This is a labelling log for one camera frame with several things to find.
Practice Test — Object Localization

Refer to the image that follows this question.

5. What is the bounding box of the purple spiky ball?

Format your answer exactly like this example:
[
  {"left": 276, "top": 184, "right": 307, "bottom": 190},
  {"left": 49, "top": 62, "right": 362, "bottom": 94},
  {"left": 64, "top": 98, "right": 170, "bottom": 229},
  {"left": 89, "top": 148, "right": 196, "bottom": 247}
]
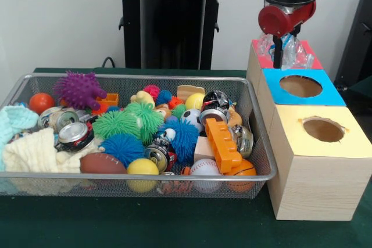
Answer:
[{"left": 53, "top": 70, "right": 108, "bottom": 111}]

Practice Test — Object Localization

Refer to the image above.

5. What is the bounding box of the black cable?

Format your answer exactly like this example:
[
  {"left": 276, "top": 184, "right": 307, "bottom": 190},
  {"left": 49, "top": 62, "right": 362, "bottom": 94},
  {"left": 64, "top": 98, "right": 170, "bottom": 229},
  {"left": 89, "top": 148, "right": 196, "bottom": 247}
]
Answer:
[{"left": 101, "top": 56, "right": 117, "bottom": 69}]

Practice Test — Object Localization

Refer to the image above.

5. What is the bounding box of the brown toy football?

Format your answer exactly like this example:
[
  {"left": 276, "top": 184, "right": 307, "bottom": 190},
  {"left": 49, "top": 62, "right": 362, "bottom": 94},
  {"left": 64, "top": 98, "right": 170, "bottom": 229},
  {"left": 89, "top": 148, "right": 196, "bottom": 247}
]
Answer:
[{"left": 80, "top": 152, "right": 127, "bottom": 175}]

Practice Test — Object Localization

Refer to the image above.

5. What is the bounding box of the yellow tennis ball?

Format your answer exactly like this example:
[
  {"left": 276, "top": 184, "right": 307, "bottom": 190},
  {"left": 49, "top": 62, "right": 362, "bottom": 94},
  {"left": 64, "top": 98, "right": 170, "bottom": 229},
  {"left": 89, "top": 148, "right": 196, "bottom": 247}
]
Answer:
[{"left": 185, "top": 93, "right": 206, "bottom": 111}]

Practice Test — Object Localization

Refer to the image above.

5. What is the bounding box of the dark green tablecloth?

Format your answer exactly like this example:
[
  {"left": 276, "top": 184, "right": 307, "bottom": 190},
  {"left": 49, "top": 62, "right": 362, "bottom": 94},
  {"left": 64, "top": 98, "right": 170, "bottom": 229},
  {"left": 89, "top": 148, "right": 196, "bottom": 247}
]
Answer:
[
  {"left": 347, "top": 74, "right": 372, "bottom": 95},
  {"left": 0, "top": 67, "right": 372, "bottom": 248}
]

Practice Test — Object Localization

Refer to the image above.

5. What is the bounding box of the smooth yellow ball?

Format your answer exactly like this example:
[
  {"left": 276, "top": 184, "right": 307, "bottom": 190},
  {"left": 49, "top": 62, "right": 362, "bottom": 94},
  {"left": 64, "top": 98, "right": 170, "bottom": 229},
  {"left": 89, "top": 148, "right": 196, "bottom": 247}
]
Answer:
[{"left": 126, "top": 158, "right": 159, "bottom": 193}]

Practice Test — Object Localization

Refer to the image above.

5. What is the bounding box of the wooden box with three holes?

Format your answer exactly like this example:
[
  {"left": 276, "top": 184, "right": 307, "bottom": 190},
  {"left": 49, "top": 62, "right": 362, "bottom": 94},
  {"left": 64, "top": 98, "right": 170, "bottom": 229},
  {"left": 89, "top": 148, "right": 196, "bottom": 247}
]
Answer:
[{"left": 245, "top": 38, "right": 372, "bottom": 221}]

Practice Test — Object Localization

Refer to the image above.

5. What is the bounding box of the clear printed plastic wrapper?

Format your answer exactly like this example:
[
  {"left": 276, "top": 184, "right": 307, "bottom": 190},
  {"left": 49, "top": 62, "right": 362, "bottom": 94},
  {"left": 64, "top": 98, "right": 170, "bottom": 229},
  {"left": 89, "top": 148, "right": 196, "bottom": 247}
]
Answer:
[{"left": 257, "top": 33, "right": 315, "bottom": 71}]

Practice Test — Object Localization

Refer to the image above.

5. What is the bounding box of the small orange-red ball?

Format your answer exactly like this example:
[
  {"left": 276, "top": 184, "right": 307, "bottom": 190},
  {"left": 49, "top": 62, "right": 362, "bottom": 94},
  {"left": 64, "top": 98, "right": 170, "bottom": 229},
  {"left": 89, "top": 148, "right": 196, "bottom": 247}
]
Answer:
[{"left": 28, "top": 93, "right": 55, "bottom": 115}]

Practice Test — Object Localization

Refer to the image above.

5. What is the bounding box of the blue koosh ball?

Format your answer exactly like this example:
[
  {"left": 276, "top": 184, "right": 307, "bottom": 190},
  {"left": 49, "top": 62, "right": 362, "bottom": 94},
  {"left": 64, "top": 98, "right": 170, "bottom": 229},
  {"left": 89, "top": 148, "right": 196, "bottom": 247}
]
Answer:
[{"left": 100, "top": 134, "right": 146, "bottom": 167}]

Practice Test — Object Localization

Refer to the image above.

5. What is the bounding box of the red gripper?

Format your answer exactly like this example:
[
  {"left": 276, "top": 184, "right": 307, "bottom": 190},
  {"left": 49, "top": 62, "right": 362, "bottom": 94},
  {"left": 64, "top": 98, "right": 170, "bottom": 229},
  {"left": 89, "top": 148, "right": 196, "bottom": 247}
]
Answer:
[{"left": 257, "top": 0, "right": 317, "bottom": 70}]

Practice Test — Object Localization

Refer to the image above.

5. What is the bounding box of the orange toy basketball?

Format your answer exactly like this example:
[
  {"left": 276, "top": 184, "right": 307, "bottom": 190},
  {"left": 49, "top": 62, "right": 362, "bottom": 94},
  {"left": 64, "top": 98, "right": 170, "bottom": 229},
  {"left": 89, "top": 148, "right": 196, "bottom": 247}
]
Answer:
[{"left": 225, "top": 159, "right": 257, "bottom": 192}]

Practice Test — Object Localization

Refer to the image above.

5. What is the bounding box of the white toy baseball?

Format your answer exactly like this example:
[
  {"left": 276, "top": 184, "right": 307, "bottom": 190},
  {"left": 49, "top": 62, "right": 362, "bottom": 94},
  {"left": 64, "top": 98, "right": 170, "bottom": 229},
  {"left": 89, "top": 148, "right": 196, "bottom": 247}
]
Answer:
[{"left": 189, "top": 159, "right": 223, "bottom": 193}]

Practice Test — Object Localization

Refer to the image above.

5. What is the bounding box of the black office chair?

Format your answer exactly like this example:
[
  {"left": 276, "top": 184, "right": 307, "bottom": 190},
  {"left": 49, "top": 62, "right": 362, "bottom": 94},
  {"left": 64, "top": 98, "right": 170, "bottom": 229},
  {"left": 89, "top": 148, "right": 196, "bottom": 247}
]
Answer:
[{"left": 333, "top": 0, "right": 372, "bottom": 86}]

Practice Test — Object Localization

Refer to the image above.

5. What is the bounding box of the orange toy building block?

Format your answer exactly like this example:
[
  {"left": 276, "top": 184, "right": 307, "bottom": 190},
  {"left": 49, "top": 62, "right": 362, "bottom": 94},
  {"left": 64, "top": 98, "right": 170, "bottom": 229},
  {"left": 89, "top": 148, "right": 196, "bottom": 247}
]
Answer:
[{"left": 204, "top": 118, "right": 243, "bottom": 174}]

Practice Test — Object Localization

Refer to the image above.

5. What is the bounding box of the silver mesh bin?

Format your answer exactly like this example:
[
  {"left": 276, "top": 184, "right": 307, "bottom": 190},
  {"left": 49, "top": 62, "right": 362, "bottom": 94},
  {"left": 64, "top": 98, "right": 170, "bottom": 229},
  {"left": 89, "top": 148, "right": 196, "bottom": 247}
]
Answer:
[{"left": 0, "top": 73, "right": 277, "bottom": 199}]

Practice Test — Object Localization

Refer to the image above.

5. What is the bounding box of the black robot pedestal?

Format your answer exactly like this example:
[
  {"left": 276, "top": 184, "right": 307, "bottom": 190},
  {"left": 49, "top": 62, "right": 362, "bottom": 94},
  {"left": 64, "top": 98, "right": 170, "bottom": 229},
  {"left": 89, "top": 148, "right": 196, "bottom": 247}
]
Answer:
[{"left": 112, "top": 0, "right": 234, "bottom": 70}]

